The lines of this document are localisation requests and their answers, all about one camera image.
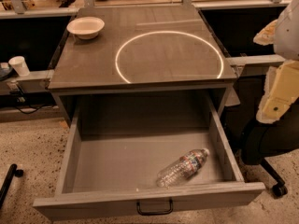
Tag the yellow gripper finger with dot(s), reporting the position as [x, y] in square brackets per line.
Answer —
[281, 90]
[266, 35]

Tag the clear plastic water bottle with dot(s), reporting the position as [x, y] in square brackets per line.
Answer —
[183, 169]

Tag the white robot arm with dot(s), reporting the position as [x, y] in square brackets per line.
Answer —
[286, 37]

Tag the grey open drawer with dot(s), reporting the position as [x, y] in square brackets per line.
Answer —
[118, 143]

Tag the black office chair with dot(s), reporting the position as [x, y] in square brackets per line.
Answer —
[256, 140]

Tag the white paper bowl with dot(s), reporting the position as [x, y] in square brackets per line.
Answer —
[86, 27]

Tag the white paper cup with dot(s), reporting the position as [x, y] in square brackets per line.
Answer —
[18, 63]

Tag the black pole with wheel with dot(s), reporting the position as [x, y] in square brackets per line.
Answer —
[12, 172]

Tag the black drawer handle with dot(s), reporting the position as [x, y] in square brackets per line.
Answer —
[154, 208]

